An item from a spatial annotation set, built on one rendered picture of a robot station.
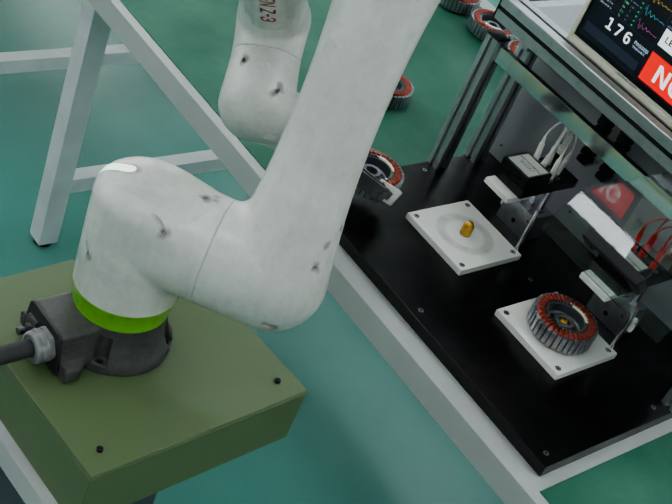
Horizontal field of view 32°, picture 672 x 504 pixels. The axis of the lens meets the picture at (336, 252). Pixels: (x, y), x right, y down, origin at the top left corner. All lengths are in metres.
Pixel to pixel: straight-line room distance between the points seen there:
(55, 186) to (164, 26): 0.59
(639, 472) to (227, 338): 0.67
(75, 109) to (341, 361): 0.87
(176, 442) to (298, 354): 1.44
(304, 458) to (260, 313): 1.31
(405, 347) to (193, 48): 0.79
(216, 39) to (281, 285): 1.10
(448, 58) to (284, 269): 1.37
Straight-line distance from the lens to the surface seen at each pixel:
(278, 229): 1.31
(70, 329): 1.42
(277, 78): 1.67
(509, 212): 2.12
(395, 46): 1.29
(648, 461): 1.87
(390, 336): 1.82
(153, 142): 3.33
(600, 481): 1.79
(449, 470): 2.76
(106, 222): 1.35
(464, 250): 1.99
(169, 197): 1.34
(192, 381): 1.49
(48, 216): 2.82
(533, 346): 1.88
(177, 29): 2.34
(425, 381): 1.79
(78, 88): 2.60
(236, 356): 1.54
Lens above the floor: 1.89
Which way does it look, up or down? 37 degrees down
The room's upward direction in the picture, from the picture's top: 24 degrees clockwise
